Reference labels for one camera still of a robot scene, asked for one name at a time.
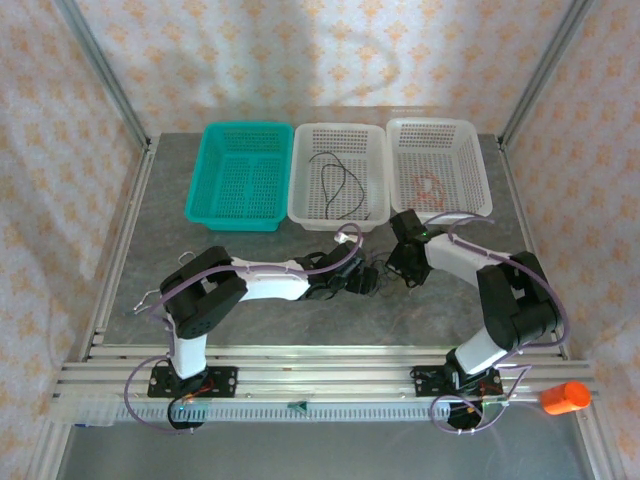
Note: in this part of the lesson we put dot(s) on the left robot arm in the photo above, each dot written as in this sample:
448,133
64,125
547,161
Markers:
270,287

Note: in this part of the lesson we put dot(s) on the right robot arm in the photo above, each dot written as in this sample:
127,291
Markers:
450,255

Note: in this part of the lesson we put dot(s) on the white plastic basket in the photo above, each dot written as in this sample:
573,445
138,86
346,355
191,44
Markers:
430,145
345,145

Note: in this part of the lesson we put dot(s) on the aluminium base beam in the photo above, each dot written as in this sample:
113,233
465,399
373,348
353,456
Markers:
320,375

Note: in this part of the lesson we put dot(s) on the small green clip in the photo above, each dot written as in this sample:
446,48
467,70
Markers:
300,406

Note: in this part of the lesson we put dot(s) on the teal plastic basket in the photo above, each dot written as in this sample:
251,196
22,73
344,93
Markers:
220,165

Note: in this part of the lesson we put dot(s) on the orange plastic cylinder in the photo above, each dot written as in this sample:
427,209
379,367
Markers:
565,397

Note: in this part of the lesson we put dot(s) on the patterned backdrop cloth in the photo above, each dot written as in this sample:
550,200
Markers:
320,50

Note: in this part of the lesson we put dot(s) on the clear plastic box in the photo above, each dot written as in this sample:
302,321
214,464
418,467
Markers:
85,410

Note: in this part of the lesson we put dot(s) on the aluminium frame post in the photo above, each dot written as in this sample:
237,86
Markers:
102,67
547,67

